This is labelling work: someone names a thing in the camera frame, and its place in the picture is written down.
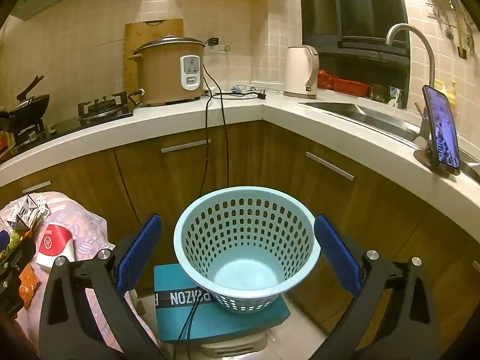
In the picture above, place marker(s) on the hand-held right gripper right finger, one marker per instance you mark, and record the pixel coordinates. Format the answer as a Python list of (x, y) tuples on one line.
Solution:
[(337, 255)]

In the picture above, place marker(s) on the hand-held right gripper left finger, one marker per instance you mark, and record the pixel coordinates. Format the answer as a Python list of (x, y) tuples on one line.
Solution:
[(139, 255)]

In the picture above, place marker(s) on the smartphone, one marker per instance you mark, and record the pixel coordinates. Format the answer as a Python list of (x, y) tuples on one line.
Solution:
[(442, 127)]

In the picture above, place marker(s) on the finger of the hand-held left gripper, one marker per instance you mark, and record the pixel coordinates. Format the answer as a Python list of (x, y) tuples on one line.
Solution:
[(20, 251)]

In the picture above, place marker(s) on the light blue perforated basket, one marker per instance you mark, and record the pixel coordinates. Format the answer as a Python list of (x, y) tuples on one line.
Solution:
[(210, 210)]

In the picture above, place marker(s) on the orange snack packet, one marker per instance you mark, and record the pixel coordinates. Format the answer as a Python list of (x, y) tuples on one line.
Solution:
[(29, 288)]

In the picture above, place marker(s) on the wall utensil rack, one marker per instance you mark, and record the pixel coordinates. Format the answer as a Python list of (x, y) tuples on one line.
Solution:
[(453, 15)]

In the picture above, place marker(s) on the black gas stove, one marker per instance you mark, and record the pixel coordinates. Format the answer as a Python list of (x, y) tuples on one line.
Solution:
[(63, 125)]

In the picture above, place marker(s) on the dark window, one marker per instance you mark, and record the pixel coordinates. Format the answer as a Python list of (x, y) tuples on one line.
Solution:
[(356, 7)]

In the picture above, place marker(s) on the wooden cutting board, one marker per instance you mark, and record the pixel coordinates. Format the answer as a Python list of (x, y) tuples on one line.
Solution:
[(150, 32)]

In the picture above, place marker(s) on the black burner grate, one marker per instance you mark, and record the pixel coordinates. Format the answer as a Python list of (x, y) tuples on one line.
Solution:
[(105, 107)]

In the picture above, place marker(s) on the black wok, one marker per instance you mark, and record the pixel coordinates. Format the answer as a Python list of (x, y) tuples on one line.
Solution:
[(28, 107)]

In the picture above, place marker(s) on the brown rice cooker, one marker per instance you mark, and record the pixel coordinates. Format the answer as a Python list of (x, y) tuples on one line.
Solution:
[(161, 75)]

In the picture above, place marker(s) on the white plastic stool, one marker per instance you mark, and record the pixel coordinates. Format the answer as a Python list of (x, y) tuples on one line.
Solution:
[(232, 345)]

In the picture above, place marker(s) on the red plastic container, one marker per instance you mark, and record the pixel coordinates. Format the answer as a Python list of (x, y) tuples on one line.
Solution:
[(350, 86), (324, 79)]

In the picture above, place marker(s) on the phone stand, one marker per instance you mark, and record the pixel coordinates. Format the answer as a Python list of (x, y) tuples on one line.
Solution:
[(425, 155)]

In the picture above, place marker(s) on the wooden cabinet door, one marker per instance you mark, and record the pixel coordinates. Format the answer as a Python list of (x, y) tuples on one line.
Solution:
[(168, 183), (300, 195), (75, 180)]

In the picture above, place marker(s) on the steel faucet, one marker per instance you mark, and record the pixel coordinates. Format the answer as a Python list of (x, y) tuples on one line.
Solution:
[(429, 56)]

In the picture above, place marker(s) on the pink floral cloth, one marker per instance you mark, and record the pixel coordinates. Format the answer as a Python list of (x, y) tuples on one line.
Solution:
[(90, 232)]

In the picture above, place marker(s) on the red and white paper cup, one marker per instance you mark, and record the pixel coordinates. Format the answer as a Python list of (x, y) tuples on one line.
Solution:
[(56, 240)]

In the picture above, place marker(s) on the steel sink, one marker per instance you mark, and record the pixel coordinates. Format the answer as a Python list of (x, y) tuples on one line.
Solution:
[(356, 114)]

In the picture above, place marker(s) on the white wall outlet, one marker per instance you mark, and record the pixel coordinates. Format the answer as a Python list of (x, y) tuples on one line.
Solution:
[(225, 46)]

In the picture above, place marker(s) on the black plug adapter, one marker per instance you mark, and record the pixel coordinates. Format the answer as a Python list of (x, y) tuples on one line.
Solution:
[(212, 42)]

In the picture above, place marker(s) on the white electric kettle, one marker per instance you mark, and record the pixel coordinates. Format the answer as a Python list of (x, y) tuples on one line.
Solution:
[(296, 71)]

